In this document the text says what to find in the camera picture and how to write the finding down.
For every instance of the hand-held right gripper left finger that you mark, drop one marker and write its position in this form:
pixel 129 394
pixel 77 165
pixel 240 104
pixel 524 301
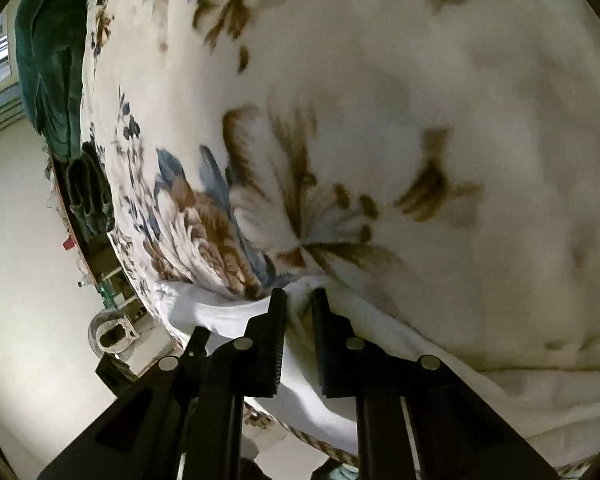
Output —
pixel 273 350

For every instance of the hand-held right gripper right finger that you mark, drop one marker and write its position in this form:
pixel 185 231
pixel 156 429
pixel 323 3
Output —
pixel 325 350

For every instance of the white pants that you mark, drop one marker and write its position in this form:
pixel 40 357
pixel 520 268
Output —
pixel 220 315

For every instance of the white round fan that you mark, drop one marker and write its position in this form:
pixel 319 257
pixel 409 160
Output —
pixel 102 332

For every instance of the dark folded cloth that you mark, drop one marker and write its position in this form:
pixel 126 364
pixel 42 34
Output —
pixel 87 190

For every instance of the white floral blanket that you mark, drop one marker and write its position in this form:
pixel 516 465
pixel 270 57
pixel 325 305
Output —
pixel 380 110

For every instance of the white ribbed radiator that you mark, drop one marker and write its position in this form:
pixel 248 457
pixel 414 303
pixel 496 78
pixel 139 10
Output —
pixel 2 117

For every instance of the green cloth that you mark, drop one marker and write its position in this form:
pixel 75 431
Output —
pixel 50 60

